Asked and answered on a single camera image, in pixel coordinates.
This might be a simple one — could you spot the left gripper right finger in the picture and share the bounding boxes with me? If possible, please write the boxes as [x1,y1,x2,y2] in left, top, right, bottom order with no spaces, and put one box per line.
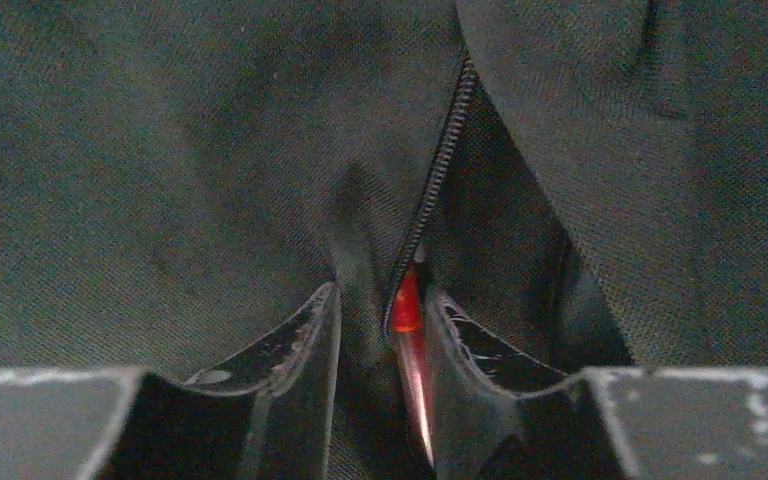
[425,290,768,479]

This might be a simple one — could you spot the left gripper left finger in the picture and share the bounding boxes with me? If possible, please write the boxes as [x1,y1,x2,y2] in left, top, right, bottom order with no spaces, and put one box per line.
[0,283,341,479]

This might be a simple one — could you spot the red marker pen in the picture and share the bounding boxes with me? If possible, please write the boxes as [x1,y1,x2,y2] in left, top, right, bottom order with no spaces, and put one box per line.
[389,244,434,469]

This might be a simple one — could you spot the black backpack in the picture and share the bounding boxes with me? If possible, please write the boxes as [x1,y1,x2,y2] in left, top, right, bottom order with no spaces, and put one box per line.
[0,1,768,479]

